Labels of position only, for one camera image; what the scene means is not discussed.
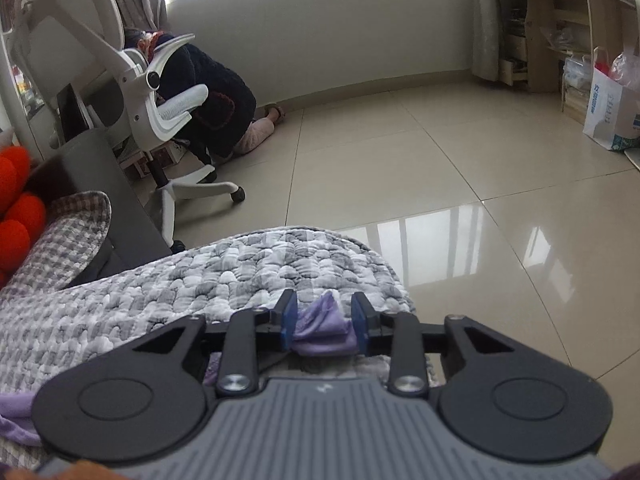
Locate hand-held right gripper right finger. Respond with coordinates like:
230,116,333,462
351,291,521,397

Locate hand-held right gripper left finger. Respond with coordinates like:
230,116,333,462
131,289,299,397

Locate lilac knit sweater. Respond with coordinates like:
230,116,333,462
0,291,362,448

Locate grey checked quilt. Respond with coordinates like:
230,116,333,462
0,225,416,466

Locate pink fuzzy garment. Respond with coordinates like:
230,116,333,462
235,102,287,156

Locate dark grey sofa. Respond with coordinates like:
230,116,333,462
27,127,173,286

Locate patterned cardboard box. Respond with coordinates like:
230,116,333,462
119,140,188,181

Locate grey gingham cloth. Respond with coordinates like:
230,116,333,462
10,191,113,291

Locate orange flower-shaped cushion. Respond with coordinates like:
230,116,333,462
0,145,48,273

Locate white and blue paper bag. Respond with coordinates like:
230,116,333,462
582,47,640,152

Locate light wooden shelf unit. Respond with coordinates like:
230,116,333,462
497,0,640,116

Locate white office chair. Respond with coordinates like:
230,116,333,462
7,0,246,253

